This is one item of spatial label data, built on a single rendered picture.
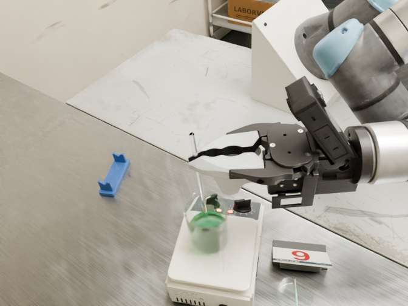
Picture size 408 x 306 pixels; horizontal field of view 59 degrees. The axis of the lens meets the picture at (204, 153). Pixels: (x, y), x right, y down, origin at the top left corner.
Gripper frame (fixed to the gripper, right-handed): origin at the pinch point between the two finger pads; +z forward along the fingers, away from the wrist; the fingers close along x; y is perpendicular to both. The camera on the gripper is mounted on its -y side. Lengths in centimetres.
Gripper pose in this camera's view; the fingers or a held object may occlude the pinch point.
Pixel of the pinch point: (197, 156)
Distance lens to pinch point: 43.8
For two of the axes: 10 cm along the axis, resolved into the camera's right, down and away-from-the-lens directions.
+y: 1.1, 7.0, 7.1
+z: -9.9, 0.9, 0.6
